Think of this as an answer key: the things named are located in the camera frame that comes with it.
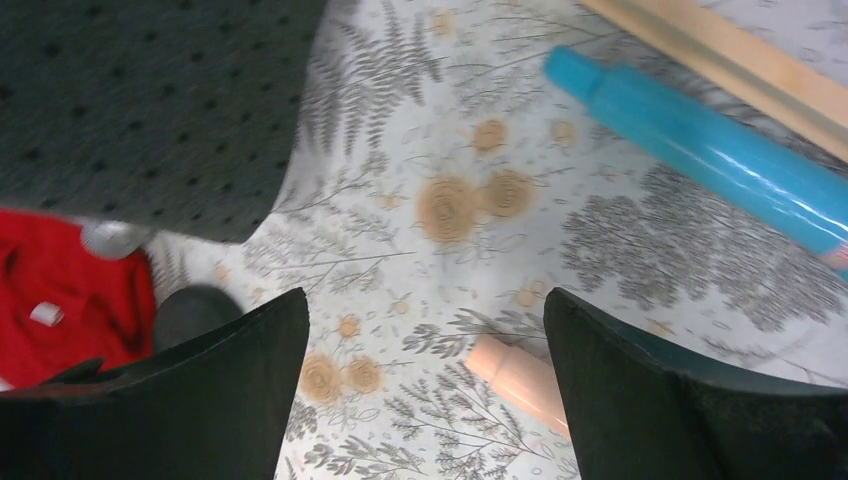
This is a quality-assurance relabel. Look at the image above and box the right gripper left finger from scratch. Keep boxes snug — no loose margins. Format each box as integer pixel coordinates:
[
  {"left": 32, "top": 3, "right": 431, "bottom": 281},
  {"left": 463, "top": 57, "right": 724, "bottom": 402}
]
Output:
[{"left": 1, "top": 288, "right": 310, "bottom": 479}]

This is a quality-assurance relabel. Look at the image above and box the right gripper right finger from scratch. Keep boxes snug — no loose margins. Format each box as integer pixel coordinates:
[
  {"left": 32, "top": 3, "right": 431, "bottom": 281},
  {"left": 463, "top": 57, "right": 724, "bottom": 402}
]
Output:
[{"left": 543, "top": 288, "right": 847, "bottom": 480}]

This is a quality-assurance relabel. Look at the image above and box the blue microphone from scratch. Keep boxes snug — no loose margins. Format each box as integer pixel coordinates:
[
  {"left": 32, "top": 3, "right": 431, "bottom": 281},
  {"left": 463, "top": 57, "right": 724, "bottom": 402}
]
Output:
[{"left": 544, "top": 46, "right": 847, "bottom": 278}]

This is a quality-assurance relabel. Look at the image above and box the silver microphone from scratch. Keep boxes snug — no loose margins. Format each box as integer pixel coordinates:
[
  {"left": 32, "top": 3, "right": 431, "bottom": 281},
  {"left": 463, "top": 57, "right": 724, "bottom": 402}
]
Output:
[{"left": 80, "top": 221, "right": 155, "bottom": 260}]

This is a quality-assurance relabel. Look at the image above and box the pink beige microphone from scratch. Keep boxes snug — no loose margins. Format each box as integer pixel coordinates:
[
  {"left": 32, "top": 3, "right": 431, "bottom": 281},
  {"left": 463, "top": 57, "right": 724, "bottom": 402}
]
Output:
[{"left": 465, "top": 335, "right": 570, "bottom": 438}]

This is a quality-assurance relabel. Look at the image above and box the red folded cloth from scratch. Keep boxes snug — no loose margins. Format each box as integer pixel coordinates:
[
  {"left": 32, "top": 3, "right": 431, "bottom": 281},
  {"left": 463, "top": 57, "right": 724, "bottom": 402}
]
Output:
[{"left": 1, "top": 210, "right": 156, "bottom": 388}]

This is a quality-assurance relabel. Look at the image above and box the dark grey hanging garment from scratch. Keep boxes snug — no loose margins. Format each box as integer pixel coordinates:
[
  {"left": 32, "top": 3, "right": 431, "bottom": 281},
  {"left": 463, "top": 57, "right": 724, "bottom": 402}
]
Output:
[{"left": 1, "top": 0, "right": 325, "bottom": 243}]

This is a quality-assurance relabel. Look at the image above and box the wooden clothes rack frame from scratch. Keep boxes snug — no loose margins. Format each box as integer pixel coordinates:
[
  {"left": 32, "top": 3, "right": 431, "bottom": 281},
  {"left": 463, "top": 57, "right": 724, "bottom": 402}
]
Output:
[{"left": 583, "top": 0, "right": 847, "bottom": 162}]

